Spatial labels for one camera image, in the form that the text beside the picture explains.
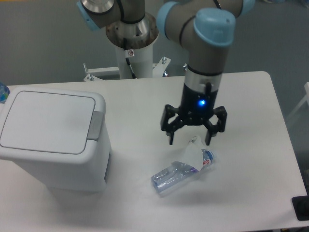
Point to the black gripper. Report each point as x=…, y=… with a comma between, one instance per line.
x=194, y=107

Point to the white trash can lid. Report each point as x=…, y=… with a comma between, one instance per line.
x=46, y=122

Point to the white plastic trash can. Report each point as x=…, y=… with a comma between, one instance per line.
x=86, y=171

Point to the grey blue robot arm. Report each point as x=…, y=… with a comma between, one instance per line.
x=205, y=28

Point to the crushed clear plastic bottle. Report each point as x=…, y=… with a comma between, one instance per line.
x=189, y=165

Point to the black device at table edge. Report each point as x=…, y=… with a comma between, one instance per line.
x=301, y=207

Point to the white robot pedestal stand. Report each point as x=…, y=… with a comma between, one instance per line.
x=131, y=64

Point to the white frame at right edge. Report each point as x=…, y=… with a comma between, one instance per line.
x=303, y=101

